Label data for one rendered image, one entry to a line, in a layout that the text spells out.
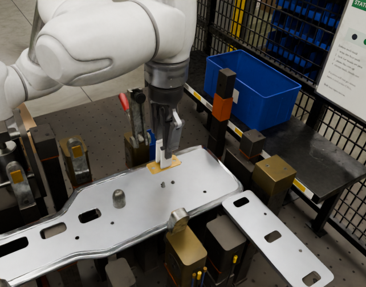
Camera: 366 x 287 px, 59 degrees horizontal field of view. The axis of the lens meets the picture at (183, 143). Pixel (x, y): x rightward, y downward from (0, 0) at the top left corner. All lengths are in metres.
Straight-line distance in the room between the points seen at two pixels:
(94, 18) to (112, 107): 1.26
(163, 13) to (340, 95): 0.65
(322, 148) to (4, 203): 0.91
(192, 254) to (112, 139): 0.91
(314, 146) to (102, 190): 0.65
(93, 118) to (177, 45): 1.12
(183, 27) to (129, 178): 0.48
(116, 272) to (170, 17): 0.52
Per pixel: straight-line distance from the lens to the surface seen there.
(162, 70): 0.62
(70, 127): 1.63
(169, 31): 0.56
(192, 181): 0.90
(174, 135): 0.70
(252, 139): 0.95
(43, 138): 0.89
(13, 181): 0.87
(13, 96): 1.44
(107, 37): 0.49
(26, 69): 1.44
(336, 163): 1.05
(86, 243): 0.80
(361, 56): 1.01
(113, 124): 1.61
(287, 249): 0.82
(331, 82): 1.07
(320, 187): 0.95
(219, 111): 1.06
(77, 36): 0.48
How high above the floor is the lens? 1.65
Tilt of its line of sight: 40 degrees down
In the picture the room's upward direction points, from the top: 4 degrees clockwise
